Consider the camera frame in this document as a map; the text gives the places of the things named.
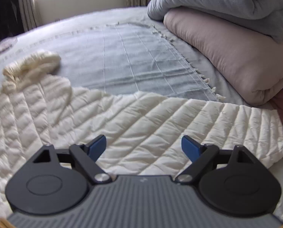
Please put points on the grey checked bedspread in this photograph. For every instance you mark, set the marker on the grey checked bedspread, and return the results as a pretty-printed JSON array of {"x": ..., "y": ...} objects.
[{"x": 121, "y": 52}]

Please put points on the pink folded duvet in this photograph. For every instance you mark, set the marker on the pink folded duvet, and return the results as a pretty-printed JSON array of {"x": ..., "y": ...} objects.
[{"x": 250, "y": 61}]

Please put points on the dark hanging clothes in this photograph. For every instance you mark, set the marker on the dark hanging clothes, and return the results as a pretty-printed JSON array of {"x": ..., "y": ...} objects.
[{"x": 10, "y": 19}]

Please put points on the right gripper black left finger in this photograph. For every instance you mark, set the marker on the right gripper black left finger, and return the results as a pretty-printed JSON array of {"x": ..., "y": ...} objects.
[{"x": 55, "y": 180}]

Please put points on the white quilted down coat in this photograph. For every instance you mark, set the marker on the white quilted down coat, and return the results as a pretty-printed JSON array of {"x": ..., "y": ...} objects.
[{"x": 143, "y": 130}]

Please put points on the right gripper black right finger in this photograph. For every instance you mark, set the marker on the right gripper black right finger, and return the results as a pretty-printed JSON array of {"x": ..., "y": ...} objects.
[{"x": 230, "y": 181}]

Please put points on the left grey curtain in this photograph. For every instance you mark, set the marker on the left grey curtain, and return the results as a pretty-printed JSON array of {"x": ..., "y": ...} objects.
[{"x": 30, "y": 15}]

